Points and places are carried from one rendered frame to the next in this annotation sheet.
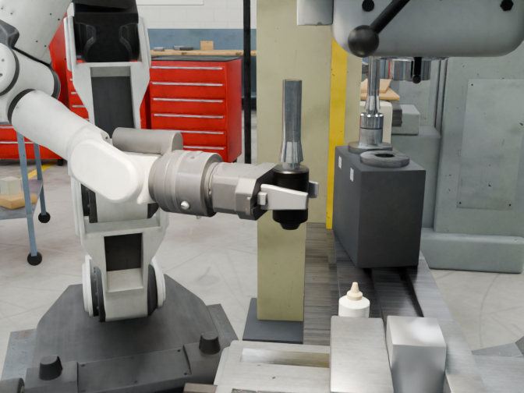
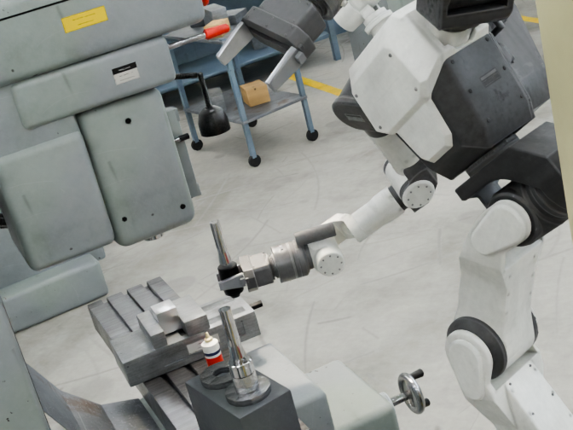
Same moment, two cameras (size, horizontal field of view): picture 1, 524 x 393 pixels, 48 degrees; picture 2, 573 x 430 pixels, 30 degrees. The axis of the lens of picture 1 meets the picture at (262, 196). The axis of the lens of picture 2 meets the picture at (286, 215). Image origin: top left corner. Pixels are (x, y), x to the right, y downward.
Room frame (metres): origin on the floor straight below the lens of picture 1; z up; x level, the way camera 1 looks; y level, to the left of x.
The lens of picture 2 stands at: (2.90, -0.80, 2.13)
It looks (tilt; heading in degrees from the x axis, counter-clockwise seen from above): 21 degrees down; 156
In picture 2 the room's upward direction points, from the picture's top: 14 degrees counter-clockwise
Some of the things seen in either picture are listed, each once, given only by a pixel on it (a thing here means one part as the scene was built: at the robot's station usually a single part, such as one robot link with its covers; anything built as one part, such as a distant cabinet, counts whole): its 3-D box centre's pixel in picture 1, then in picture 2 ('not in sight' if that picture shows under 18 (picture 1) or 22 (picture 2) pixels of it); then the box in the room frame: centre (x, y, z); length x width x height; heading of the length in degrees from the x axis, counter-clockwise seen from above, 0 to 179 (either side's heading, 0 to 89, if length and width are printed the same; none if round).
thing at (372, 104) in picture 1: (373, 85); (232, 334); (1.18, -0.22, 1.22); 0.03 x 0.03 x 0.11
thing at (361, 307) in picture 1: (353, 320); (212, 352); (0.72, -0.12, 0.96); 0.04 x 0.04 x 0.11
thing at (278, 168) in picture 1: (291, 171); (227, 267); (0.74, -0.04, 1.16); 0.05 x 0.05 x 0.01
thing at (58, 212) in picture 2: not in sight; (45, 189); (0.68, -0.36, 1.47); 0.24 x 0.19 x 0.26; 175
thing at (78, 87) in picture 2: not in sight; (83, 74); (0.69, -0.21, 1.68); 0.34 x 0.24 x 0.10; 85
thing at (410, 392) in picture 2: not in sight; (399, 398); (0.74, 0.33, 0.60); 0.16 x 0.12 x 0.12; 85
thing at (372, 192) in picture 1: (373, 199); (246, 421); (1.13, -0.22, 1.00); 0.22 x 0.12 x 0.20; 5
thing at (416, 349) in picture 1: (413, 355); (165, 316); (0.55, -0.16, 1.01); 0.06 x 0.05 x 0.06; 173
